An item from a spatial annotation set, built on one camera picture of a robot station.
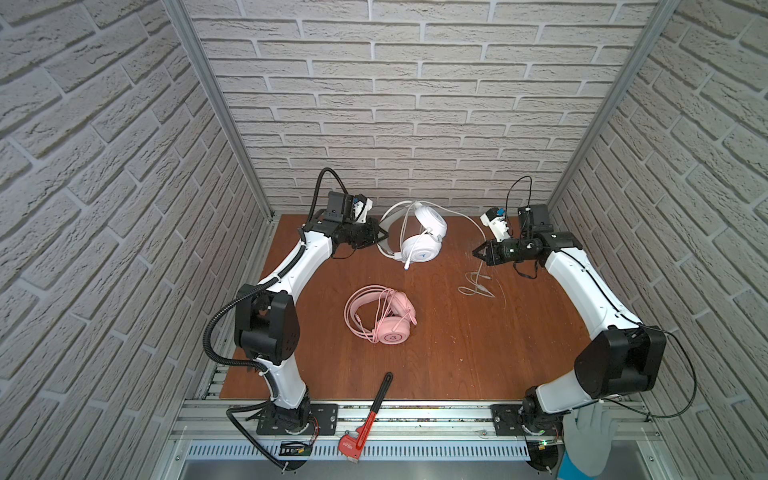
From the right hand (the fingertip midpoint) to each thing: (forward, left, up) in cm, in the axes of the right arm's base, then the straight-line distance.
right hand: (477, 250), depth 82 cm
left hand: (+8, +24, +2) cm, 26 cm away
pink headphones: (-11, +29, -14) cm, 34 cm away
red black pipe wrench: (-41, +38, -20) cm, 59 cm away
